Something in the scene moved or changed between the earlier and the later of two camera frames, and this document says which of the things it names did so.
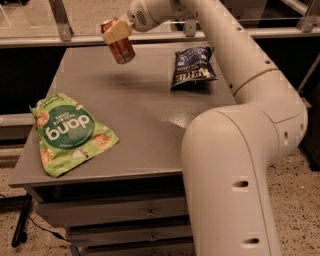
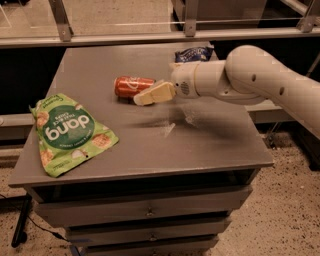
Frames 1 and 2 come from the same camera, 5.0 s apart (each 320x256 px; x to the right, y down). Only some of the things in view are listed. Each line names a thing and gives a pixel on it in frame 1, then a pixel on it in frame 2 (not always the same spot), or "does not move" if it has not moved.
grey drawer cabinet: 129,199 does not move
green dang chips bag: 67,133 does not move
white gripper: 139,15 to 182,80
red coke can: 122,51 to 129,86
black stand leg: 20,235 does not move
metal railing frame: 309,26 does not move
